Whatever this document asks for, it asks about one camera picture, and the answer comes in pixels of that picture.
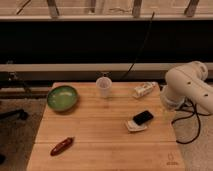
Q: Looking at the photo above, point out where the black office chair base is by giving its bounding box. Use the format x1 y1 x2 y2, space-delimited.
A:
0 109 29 120

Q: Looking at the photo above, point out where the green bowl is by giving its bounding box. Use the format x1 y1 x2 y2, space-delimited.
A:
46 85 79 112

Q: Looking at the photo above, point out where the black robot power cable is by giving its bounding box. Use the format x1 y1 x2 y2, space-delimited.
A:
171 99 213 145

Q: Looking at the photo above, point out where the red chili pepper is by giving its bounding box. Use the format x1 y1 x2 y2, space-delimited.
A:
50 137 74 156

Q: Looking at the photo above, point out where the black hanging cable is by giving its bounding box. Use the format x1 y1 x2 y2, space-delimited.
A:
118 11 156 82

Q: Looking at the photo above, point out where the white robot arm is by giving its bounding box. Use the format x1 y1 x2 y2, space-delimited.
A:
160 61 213 114

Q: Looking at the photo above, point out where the black smartphone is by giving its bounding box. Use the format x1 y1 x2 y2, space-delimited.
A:
133 110 154 125

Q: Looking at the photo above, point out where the clear plastic cup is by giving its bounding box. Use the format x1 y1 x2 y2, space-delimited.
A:
96 77 112 98

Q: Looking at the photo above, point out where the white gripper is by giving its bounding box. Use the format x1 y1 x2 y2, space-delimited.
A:
160 86 184 122

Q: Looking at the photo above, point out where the white crumpled packet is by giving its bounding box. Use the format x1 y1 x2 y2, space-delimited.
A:
133 82 156 99

